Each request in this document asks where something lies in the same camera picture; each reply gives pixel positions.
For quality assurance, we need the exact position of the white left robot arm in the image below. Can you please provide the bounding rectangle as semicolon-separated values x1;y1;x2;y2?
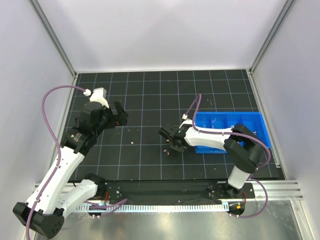
12;100;128;239

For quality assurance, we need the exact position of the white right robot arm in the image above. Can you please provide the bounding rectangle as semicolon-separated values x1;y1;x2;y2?
158;119;268;198

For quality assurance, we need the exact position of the black grid mat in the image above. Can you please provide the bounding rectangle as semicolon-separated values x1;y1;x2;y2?
67;69;286;181

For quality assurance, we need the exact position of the blue compartment tray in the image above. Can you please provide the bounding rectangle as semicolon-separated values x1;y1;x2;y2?
195;112;271;148

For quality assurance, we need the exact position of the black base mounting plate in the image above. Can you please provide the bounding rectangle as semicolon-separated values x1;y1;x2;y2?
105;179;256;206

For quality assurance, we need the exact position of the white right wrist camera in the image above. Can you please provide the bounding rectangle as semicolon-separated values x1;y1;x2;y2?
179;113;194;128

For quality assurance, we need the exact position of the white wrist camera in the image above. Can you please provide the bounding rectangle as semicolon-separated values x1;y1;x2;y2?
179;113;194;128
83;87;109;108

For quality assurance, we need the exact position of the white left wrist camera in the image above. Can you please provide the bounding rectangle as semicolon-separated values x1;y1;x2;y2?
83;87;109;108

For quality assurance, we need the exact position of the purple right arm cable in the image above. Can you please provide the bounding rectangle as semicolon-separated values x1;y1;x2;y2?
182;93;272;219

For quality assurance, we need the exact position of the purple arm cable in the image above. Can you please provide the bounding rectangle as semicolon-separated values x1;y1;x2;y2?
182;93;272;219
24;84;87;240

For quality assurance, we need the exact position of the white slotted cable duct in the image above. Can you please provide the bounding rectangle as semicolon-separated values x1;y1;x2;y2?
73;202;229;214

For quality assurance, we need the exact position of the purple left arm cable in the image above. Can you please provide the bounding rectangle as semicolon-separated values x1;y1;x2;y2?
24;84;87;240

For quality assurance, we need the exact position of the left aluminium frame post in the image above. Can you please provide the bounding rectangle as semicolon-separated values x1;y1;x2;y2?
28;0;77;78

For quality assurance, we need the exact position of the aluminium frame post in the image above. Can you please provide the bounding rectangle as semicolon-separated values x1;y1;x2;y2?
28;0;77;78
249;0;296;75

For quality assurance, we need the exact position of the right aluminium frame post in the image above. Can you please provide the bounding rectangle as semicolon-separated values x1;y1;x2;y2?
249;0;296;75

